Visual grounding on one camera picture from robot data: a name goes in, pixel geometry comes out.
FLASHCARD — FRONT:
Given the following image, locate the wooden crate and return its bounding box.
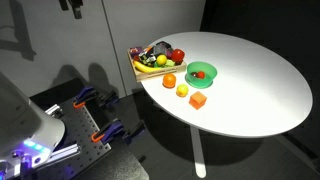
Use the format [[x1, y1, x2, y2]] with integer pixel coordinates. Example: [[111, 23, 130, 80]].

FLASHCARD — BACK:
[[127, 45, 188, 83]]

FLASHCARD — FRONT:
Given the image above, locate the orange foam cube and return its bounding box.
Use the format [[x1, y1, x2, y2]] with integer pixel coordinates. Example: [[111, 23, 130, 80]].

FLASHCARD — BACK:
[[188, 90, 208, 111]]

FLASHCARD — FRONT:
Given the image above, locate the orange toy fruit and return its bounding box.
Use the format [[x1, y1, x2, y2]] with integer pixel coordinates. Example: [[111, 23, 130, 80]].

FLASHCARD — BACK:
[[162, 73, 177, 89]]

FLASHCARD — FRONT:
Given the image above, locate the yellow toy lemon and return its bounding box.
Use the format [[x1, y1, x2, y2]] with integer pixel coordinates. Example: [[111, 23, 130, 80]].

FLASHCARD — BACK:
[[156, 54, 168, 67], [175, 83, 190, 99]]

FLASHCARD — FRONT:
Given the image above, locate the yellow toy banana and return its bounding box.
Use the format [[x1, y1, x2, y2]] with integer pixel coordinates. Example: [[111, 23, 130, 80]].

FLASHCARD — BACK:
[[133, 60, 165, 74]]

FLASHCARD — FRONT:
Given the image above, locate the green toy vegetable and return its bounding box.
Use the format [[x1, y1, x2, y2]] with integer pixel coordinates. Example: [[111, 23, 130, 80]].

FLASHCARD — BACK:
[[164, 58, 176, 68]]

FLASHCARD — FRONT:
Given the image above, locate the red toy apple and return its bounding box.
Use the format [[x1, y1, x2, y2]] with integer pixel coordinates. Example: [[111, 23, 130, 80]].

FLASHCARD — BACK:
[[170, 48, 186, 65]]

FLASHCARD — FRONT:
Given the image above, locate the green plastic bowl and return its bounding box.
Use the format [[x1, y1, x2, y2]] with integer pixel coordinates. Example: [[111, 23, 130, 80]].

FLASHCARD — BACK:
[[185, 60, 218, 90]]

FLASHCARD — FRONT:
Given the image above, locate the purple orange spring clamp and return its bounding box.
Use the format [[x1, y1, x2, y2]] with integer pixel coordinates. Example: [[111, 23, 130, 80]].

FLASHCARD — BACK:
[[72, 85, 100, 110], [91, 119, 126, 144]]

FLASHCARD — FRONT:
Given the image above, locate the perforated metal breadboard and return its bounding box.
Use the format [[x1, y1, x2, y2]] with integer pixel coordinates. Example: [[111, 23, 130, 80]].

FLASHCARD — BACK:
[[42, 98, 113, 180]]

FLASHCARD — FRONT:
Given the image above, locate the aluminium extrusion bar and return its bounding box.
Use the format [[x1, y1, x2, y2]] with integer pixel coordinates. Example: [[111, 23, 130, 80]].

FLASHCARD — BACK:
[[49, 141, 82, 165], [44, 103, 65, 119]]

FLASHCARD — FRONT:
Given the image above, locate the white table pedestal leg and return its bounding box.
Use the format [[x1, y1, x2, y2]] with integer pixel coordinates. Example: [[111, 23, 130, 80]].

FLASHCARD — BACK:
[[189, 125, 208, 179]]

